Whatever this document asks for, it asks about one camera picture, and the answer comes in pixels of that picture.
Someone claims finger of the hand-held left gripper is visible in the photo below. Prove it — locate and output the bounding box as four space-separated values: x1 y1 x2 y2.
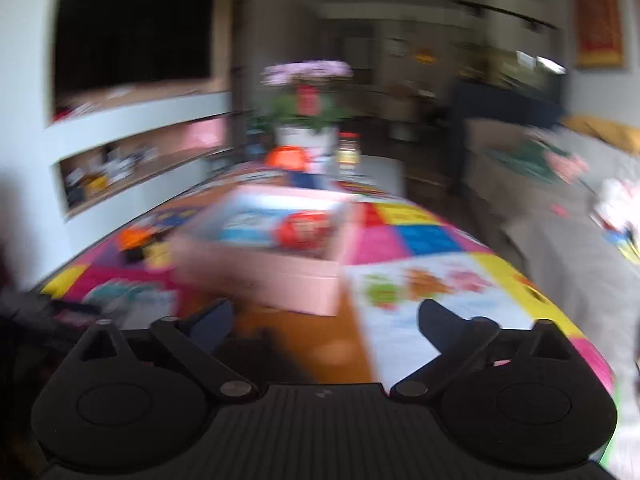
47 301 98 323

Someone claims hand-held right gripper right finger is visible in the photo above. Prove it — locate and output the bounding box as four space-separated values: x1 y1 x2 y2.
389 299 575 402

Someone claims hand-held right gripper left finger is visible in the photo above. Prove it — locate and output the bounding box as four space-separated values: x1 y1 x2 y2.
80 299 260 402

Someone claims pink cardboard box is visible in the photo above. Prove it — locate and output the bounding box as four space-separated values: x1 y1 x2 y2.
172 185 358 317

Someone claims yellow pink toy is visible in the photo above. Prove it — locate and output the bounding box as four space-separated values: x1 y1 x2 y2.
145 242 173 268

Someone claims blue white wipes packet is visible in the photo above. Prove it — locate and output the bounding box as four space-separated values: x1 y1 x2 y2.
220 208 286 247

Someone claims red toy figure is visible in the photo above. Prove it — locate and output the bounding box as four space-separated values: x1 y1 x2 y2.
274 210 335 251

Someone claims colourful cartoon play mat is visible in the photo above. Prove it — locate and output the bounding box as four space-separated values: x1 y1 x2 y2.
40 160 618 480

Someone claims grey sofa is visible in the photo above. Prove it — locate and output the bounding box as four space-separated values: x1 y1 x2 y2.
465 115 640 411

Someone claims orange bowl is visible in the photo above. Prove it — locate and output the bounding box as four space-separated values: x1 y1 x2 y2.
263 145 310 171

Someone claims green cloth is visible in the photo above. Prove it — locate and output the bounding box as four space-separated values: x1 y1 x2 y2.
492 140 571 181

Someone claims pink gift bag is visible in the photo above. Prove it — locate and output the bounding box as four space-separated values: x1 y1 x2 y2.
182 120 226 151

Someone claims clear jar with red lid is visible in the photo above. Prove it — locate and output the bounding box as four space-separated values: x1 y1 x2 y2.
337 132 362 176

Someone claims pink plush toy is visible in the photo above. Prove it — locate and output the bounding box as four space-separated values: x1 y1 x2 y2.
545 152 588 183

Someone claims white pink cloth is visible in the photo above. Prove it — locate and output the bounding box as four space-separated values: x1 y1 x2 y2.
590 177 640 261

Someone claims purple orchid in white pot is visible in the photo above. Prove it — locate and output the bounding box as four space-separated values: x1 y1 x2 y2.
260 60 356 161

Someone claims dark fish tank cabinet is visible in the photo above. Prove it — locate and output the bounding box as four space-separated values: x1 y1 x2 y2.
447 45 568 196

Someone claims yellow pillow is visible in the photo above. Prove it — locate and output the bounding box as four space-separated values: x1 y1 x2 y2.
560 115 640 153

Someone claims black television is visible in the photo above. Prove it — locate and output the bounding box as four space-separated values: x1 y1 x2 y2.
52 0 216 96

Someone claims red framed picture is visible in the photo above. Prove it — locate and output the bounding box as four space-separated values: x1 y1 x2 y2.
570 0 626 68

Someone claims white wall shelf unit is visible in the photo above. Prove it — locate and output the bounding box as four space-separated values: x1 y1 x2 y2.
45 75 236 223

